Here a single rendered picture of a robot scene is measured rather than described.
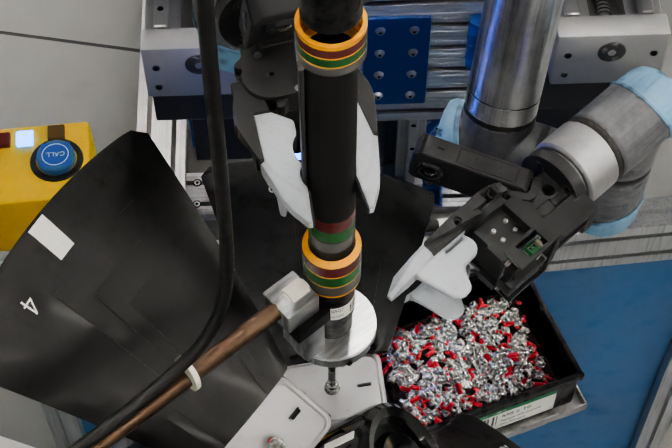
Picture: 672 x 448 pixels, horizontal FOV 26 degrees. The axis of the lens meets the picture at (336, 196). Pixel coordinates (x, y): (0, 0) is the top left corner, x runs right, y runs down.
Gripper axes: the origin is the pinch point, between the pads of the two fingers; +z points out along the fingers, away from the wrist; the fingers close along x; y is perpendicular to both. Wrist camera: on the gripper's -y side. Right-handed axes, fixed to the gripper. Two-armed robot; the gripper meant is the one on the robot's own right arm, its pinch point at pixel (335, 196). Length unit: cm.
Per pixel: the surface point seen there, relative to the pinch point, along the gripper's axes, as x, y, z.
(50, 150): 19, 42, -42
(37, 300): 21.1, 10.2, -4.3
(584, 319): -44, 88, -31
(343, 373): -1.5, 31.3, -3.1
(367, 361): -3.8, 31.1, -3.6
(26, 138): 21, 42, -45
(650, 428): -58, 121, -27
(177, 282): 10.9, 14.0, -5.3
